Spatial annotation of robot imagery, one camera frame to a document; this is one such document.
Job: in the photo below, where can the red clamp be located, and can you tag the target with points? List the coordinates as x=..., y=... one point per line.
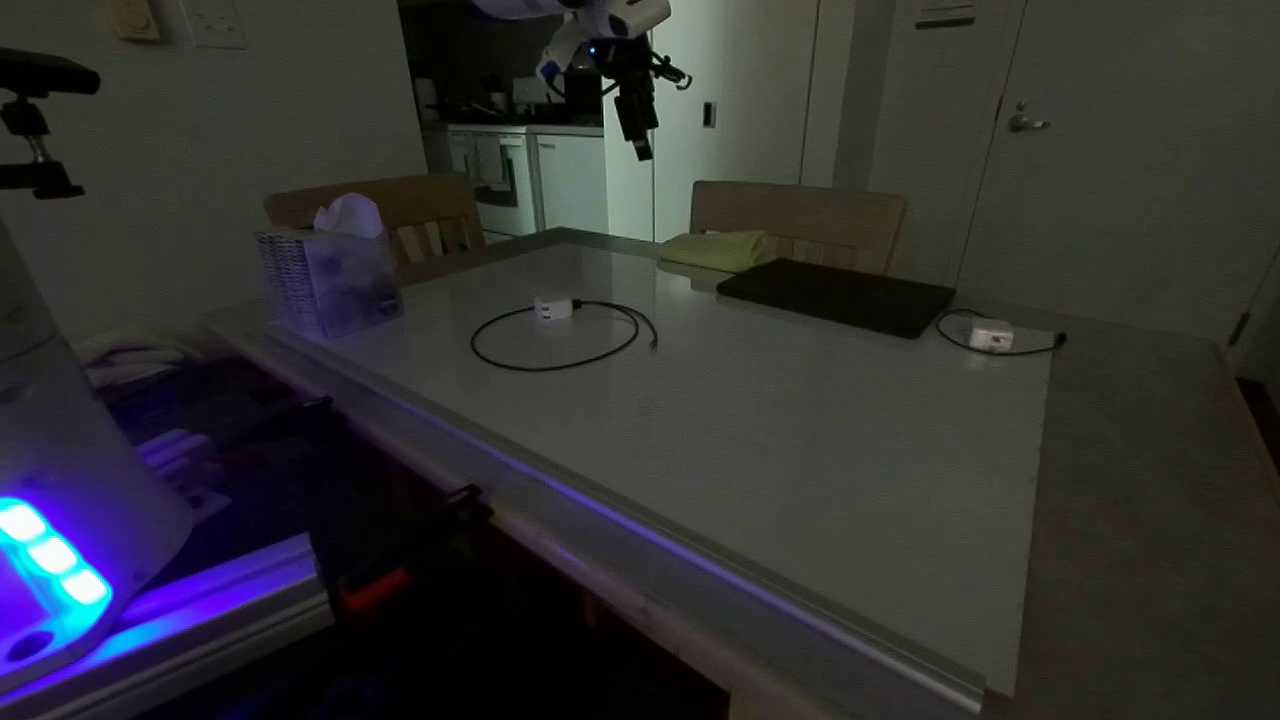
x=373, y=584

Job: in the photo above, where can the white door sign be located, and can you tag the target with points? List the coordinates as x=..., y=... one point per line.
x=946, y=14

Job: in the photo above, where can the black flat mat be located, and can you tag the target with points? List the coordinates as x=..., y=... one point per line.
x=841, y=297

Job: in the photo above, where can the white tissue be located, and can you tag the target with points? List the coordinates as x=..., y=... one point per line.
x=348, y=219

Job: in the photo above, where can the wooden chair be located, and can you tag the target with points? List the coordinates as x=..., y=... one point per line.
x=812, y=214
x=426, y=204

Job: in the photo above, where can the white board table cover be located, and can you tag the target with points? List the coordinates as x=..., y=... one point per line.
x=746, y=455

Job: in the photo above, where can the yellow cloth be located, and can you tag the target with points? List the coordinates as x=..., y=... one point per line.
x=720, y=251

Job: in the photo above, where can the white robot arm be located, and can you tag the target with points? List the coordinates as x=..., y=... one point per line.
x=635, y=14

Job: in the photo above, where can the robot base with purple lights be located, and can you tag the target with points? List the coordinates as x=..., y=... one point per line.
x=64, y=441

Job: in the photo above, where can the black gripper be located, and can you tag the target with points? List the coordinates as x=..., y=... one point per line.
x=637, y=84

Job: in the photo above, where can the black camera on tripod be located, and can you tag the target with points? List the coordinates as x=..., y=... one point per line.
x=42, y=68

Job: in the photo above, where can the aluminium rail frame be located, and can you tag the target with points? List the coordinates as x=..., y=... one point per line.
x=201, y=600

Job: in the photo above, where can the grey room door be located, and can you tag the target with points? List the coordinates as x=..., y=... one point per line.
x=1147, y=203

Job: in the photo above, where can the white closet door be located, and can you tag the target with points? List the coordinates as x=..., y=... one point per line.
x=763, y=107

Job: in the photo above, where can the small white power adapter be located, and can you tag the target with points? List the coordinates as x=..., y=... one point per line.
x=989, y=339

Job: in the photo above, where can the yellow wall note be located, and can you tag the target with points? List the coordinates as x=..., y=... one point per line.
x=132, y=16

